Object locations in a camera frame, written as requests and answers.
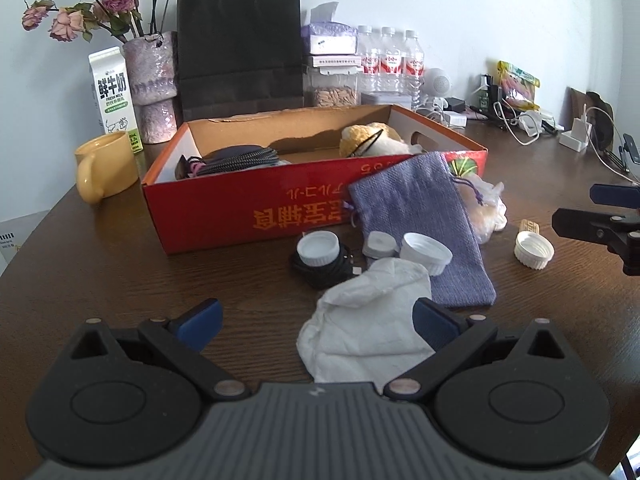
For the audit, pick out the grey plastic mailer bag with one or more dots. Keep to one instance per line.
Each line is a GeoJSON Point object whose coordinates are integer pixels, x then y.
{"type": "Point", "coordinates": [20, 240]}

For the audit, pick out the flat white carton box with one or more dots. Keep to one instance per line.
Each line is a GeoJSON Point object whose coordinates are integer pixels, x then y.
{"type": "Point", "coordinates": [332, 60]}

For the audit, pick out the white charger adapter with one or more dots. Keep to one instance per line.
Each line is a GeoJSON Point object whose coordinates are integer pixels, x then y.
{"type": "Point", "coordinates": [456, 119]}

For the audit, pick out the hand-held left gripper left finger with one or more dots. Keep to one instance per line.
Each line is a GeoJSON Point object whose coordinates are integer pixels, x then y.
{"type": "Point", "coordinates": [202, 322]}

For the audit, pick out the small wooden block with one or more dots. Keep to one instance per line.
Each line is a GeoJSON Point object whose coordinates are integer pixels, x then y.
{"type": "Point", "coordinates": [530, 225]}

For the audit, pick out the white tissue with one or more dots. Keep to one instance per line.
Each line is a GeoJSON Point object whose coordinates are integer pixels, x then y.
{"type": "Point", "coordinates": [360, 320]}

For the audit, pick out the iridescent plastic bag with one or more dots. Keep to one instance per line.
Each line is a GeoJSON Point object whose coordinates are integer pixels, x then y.
{"type": "Point", "coordinates": [487, 215]}

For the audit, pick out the white charger dock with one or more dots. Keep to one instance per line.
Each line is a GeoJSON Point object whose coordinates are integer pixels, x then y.
{"type": "Point", "coordinates": [575, 137]}

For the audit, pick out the small white fan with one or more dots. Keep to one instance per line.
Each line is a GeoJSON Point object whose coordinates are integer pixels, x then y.
{"type": "Point", "coordinates": [440, 82]}

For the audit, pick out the small green spray bottle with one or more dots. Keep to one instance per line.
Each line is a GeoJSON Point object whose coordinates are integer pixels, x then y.
{"type": "Point", "coordinates": [484, 95]}

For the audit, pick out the purple fabric pouch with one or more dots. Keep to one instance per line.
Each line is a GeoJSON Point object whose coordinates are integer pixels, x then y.
{"type": "Point", "coordinates": [415, 210]}

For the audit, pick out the yellow snack bag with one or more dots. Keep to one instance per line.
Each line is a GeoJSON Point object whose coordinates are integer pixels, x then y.
{"type": "Point", "coordinates": [520, 85]}

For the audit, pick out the mottled pink vase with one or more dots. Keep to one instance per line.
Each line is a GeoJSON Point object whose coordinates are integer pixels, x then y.
{"type": "Point", "coordinates": [150, 75]}

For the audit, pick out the white plastic bottle cap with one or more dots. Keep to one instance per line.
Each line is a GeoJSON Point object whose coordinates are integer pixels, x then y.
{"type": "Point", "coordinates": [534, 250]}
{"type": "Point", "coordinates": [317, 247]}
{"type": "Point", "coordinates": [425, 252]}

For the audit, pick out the white yellow plush toy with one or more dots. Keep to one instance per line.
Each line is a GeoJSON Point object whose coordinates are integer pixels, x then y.
{"type": "Point", "coordinates": [360, 137]}

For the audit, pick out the yellow mug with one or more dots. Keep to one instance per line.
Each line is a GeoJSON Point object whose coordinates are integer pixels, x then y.
{"type": "Point", "coordinates": [107, 170]}

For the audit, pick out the greyish plastic bottle cap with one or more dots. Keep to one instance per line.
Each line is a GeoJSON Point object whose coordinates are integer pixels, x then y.
{"type": "Point", "coordinates": [380, 245]}

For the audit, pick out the black paper bag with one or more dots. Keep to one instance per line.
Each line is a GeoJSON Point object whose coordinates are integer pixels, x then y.
{"type": "Point", "coordinates": [240, 50]}

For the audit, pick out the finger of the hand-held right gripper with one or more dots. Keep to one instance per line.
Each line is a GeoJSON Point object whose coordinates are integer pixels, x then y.
{"type": "Point", "coordinates": [585, 222]}
{"type": "Point", "coordinates": [615, 195]}

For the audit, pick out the brown wooden stand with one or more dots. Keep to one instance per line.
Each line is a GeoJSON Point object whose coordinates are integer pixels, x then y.
{"type": "Point", "coordinates": [600, 110]}

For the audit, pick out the red cardboard box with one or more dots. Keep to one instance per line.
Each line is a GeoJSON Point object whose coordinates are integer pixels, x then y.
{"type": "Point", "coordinates": [225, 210]}

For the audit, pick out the clear seed container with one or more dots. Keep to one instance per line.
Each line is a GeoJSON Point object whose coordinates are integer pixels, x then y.
{"type": "Point", "coordinates": [332, 95]}

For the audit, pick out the purple tissue pack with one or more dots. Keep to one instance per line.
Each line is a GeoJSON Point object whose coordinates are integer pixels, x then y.
{"type": "Point", "coordinates": [327, 35]}

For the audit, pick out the printed tin box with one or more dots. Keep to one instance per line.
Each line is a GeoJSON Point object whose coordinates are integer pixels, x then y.
{"type": "Point", "coordinates": [385, 99]}

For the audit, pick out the black power adapter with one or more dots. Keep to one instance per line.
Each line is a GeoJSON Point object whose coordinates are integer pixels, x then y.
{"type": "Point", "coordinates": [455, 103]}

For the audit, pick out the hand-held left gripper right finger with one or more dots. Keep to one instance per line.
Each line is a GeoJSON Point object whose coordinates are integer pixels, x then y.
{"type": "Point", "coordinates": [435, 322]}

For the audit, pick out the white green milk carton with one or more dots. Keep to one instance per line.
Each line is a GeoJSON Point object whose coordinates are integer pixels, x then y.
{"type": "Point", "coordinates": [112, 95]}

